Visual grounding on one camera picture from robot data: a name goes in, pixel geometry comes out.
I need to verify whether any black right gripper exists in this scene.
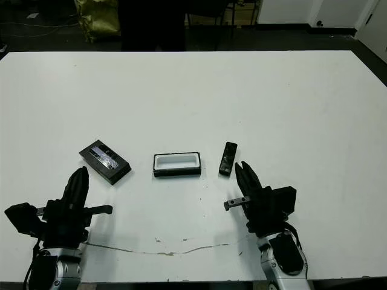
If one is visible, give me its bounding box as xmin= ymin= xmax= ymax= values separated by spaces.
xmin=223 ymin=161 xmax=291 ymax=239

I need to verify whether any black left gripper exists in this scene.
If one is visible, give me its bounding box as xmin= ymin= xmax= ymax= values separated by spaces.
xmin=36 ymin=167 xmax=114 ymax=249

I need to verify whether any black slim camera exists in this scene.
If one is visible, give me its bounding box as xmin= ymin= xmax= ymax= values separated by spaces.
xmin=218 ymin=141 xmax=239 ymax=176

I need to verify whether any black box lid with picture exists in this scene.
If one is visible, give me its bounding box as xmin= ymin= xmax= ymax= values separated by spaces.
xmin=78 ymin=139 xmax=133 ymax=186

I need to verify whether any black box with white liner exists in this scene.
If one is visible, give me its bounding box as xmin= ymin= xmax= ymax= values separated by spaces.
xmin=152 ymin=151 xmax=202 ymax=179

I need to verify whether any yellow-green bag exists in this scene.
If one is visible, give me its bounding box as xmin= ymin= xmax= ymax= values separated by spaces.
xmin=74 ymin=0 xmax=122 ymax=44

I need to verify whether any person in dark clothes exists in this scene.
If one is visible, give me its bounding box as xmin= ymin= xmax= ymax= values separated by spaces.
xmin=119 ymin=0 xmax=186 ymax=52

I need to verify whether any white door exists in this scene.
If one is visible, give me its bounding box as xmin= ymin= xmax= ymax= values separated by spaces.
xmin=355 ymin=0 xmax=387 ymax=66

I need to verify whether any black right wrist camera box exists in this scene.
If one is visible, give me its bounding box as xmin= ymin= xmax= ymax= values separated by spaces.
xmin=270 ymin=186 xmax=298 ymax=218

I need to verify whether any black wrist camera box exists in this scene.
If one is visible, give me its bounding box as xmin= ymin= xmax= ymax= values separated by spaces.
xmin=270 ymin=186 xmax=298 ymax=218
xmin=4 ymin=202 xmax=42 ymax=237

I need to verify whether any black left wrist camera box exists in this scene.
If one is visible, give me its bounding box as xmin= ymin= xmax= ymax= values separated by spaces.
xmin=4 ymin=202 xmax=42 ymax=237

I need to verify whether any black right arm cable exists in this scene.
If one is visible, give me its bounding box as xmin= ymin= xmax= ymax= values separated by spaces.
xmin=282 ymin=220 xmax=308 ymax=272

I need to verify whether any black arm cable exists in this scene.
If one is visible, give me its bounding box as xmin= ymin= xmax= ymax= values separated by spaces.
xmin=23 ymin=237 xmax=43 ymax=288
xmin=282 ymin=220 xmax=308 ymax=272

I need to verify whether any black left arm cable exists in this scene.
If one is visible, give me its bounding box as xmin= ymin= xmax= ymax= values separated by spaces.
xmin=23 ymin=237 xmax=43 ymax=288

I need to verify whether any white floor cable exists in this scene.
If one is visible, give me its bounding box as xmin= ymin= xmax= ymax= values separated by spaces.
xmin=0 ymin=20 xmax=80 ymax=39

